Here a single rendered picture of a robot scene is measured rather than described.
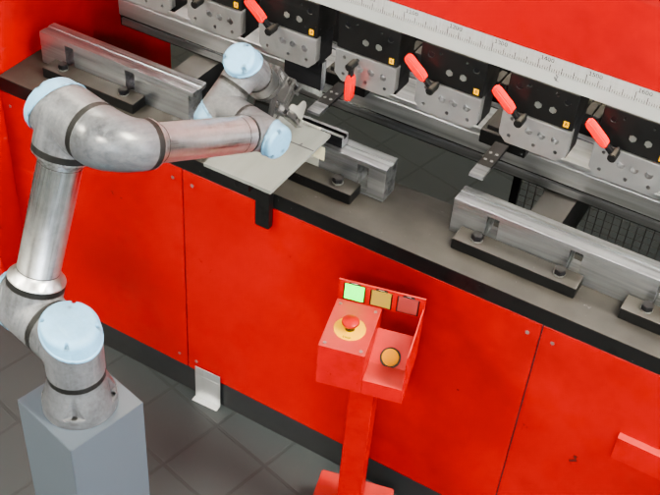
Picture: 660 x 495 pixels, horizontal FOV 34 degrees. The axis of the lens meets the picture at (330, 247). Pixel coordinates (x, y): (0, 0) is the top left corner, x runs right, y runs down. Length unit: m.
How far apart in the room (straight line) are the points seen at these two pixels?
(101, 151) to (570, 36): 0.91
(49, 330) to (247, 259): 0.81
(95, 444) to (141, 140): 0.65
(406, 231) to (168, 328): 0.93
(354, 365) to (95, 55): 1.10
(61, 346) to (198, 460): 1.13
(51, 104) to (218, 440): 1.45
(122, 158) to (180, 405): 1.45
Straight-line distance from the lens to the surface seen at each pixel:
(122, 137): 1.94
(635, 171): 2.27
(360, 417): 2.58
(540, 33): 2.19
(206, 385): 3.23
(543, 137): 2.30
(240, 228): 2.73
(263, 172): 2.45
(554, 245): 2.44
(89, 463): 2.28
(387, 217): 2.55
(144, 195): 2.89
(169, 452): 3.17
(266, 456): 3.15
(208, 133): 2.07
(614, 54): 2.15
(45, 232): 2.11
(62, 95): 2.01
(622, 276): 2.43
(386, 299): 2.43
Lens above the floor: 2.50
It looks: 41 degrees down
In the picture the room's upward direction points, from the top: 5 degrees clockwise
